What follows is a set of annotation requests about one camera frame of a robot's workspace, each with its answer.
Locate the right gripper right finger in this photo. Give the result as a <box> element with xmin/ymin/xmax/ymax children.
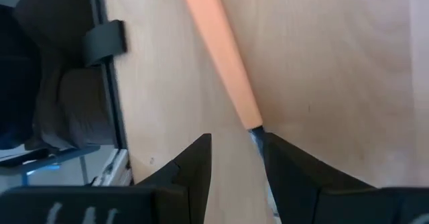
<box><xmin>262</xmin><ymin>131</ymin><xmax>429</xmax><ymax>224</ymax></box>

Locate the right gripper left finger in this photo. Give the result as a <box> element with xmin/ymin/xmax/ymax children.
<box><xmin>0</xmin><ymin>133</ymin><xmax>212</xmax><ymax>224</ymax></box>

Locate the dark padded chair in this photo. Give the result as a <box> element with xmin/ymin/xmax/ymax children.
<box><xmin>0</xmin><ymin>0</ymin><xmax>118</xmax><ymax>151</ymax></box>

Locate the black metal table frame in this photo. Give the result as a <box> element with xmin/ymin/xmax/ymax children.
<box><xmin>86</xmin><ymin>0</ymin><xmax>131</xmax><ymax>151</ymax></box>

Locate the fork with orange handle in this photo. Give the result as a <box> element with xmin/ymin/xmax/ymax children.
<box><xmin>176</xmin><ymin>0</ymin><xmax>264</xmax><ymax>131</ymax></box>

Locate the black table edge clip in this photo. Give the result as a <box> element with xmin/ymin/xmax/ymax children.
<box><xmin>82</xmin><ymin>19</ymin><xmax>128</xmax><ymax>67</ymax></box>

